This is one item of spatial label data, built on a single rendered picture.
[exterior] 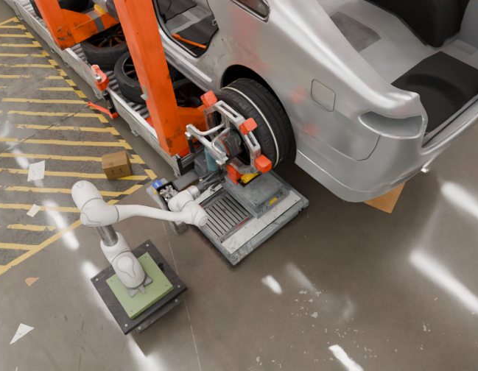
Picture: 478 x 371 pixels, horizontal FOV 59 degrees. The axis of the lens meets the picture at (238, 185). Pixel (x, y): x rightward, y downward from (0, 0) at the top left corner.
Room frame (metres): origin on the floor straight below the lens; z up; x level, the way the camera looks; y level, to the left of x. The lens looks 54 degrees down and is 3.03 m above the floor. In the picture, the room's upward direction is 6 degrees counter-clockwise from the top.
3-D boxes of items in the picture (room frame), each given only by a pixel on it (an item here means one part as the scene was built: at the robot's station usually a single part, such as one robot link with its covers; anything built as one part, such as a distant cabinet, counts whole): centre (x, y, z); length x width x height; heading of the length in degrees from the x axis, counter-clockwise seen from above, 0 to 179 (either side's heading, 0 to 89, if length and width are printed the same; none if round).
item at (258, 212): (2.12, -0.13, 0.13); 0.50 x 0.36 x 0.10; 35
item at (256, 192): (2.12, -0.13, 0.32); 0.40 x 0.30 x 0.28; 35
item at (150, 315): (1.27, 0.78, 0.15); 0.50 x 0.50 x 0.30; 34
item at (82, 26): (4.08, 1.33, 0.69); 0.52 x 0.17 x 0.35; 125
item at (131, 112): (3.35, 1.18, 0.28); 2.47 x 0.09 x 0.22; 35
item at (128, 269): (1.28, 0.78, 0.51); 0.18 x 0.16 x 0.22; 31
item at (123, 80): (3.43, 0.74, 0.39); 0.66 x 0.66 x 0.24
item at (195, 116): (2.50, 0.21, 0.69); 0.52 x 0.17 x 0.35; 125
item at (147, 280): (1.26, 0.76, 0.37); 0.22 x 0.18 x 0.06; 35
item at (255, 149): (2.02, 0.01, 0.85); 0.54 x 0.07 x 0.54; 35
